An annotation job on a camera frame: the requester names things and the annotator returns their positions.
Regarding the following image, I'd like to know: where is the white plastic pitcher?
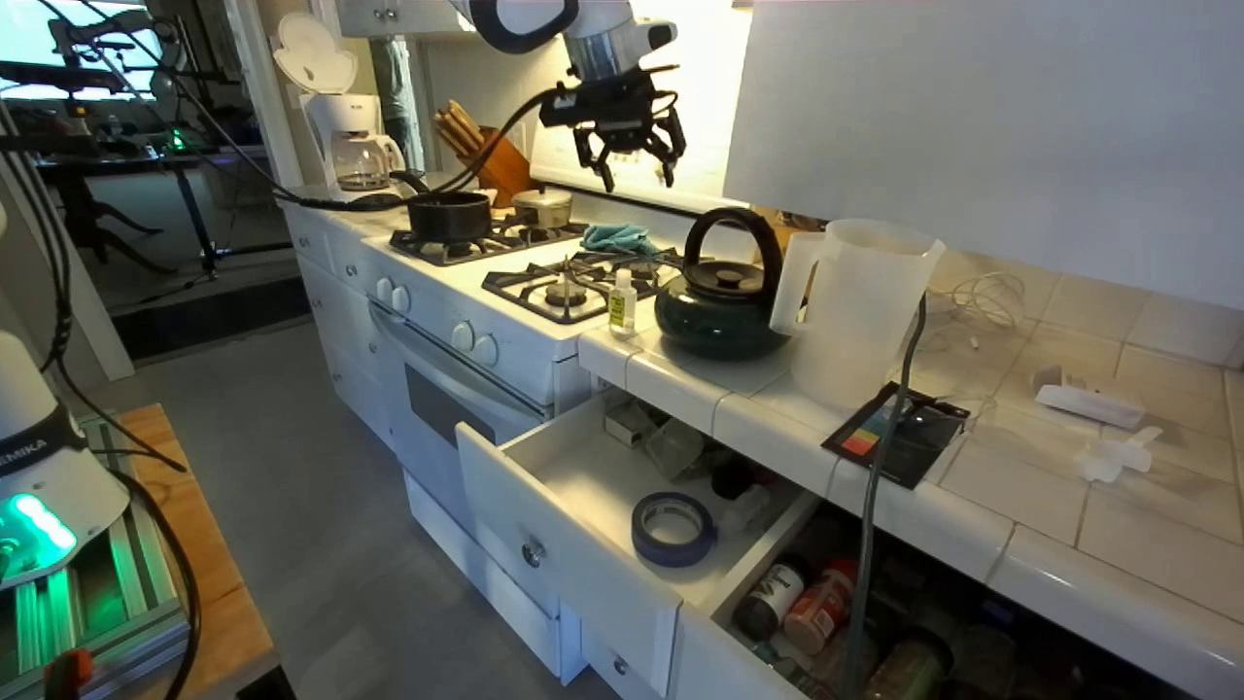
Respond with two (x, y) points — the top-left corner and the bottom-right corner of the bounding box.
(770, 216), (950, 422)

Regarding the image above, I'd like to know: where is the small cardboard box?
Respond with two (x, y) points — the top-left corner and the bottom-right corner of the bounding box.
(603, 397), (660, 452)

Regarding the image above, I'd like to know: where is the small black object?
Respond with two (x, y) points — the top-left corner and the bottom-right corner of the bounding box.
(708, 452), (766, 501)

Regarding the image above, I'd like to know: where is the white cabinet drawer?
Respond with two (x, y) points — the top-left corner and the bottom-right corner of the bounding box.
(471, 549), (587, 690)
(452, 384), (833, 700)

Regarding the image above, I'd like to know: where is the wooden table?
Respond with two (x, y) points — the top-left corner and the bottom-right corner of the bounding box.
(74, 400), (285, 700)

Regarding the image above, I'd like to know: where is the flat black device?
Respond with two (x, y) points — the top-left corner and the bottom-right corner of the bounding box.
(819, 383), (972, 493)

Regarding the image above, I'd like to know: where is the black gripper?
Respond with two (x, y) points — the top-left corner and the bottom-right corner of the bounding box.
(568, 68), (691, 195)

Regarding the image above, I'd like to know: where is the clear plastic wrap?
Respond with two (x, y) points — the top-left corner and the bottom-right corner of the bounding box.
(938, 248), (1041, 343)

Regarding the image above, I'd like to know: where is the grey tape roll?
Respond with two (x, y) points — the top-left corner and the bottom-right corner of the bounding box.
(631, 485), (718, 572)

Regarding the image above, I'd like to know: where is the silver lidded pot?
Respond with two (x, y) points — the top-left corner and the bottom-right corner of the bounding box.
(508, 186), (578, 238)

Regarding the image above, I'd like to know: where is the teal cloth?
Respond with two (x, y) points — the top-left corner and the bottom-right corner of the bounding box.
(574, 222), (669, 264)

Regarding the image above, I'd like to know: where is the orange-labelled can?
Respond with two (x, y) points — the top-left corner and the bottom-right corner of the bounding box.
(778, 557), (863, 656)

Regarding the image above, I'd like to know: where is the clear plastic box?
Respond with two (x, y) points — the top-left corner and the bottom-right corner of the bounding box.
(639, 422), (710, 483)

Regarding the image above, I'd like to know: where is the kitchen knife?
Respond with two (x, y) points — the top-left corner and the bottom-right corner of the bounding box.
(433, 111), (494, 166)
(445, 96), (503, 151)

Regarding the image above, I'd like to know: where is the red emergency stop button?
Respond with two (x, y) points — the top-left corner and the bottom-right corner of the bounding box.
(42, 647), (97, 700)

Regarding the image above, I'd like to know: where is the small clear bottle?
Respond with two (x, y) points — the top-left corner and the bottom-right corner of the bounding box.
(603, 264), (640, 343)

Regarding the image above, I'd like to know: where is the white gas stove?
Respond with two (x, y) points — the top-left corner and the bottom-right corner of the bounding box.
(306, 191), (683, 575)

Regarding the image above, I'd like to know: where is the green glass jar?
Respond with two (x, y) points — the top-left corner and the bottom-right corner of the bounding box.
(863, 629), (950, 700)

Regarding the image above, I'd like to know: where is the black burner grate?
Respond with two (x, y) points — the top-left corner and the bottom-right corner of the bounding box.
(477, 248), (683, 328)
(386, 218), (587, 267)

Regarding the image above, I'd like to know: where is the flat white box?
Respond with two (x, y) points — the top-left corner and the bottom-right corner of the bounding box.
(1029, 376), (1150, 437)

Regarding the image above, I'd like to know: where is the white-labelled can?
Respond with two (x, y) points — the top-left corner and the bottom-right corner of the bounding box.
(736, 557), (809, 642)

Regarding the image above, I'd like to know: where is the black desk frame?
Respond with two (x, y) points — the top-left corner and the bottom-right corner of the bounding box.
(0, 0), (306, 315)

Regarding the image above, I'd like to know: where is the green striped board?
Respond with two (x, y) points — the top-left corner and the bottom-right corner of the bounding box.
(0, 510), (191, 694)

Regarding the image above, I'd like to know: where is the black saucepan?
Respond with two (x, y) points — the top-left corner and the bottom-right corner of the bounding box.
(406, 191), (498, 258)

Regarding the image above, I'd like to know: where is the dark power cable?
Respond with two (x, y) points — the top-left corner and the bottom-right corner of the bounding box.
(836, 293), (933, 700)

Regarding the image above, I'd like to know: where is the crumpled white plastic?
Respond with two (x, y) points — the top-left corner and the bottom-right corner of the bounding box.
(1072, 423), (1165, 485)

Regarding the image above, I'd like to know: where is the dark green kettle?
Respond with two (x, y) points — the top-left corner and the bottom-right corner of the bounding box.
(652, 208), (793, 366)

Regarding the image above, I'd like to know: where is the white coffee maker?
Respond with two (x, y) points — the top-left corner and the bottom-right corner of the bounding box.
(270, 12), (407, 216)

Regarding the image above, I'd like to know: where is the white range hood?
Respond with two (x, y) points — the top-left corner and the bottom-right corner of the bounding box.
(329, 0), (477, 41)

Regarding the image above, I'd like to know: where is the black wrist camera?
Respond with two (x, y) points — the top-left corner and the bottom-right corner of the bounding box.
(537, 77), (578, 134)

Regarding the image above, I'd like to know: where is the wooden knife block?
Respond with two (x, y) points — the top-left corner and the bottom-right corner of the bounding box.
(473, 127), (537, 212)

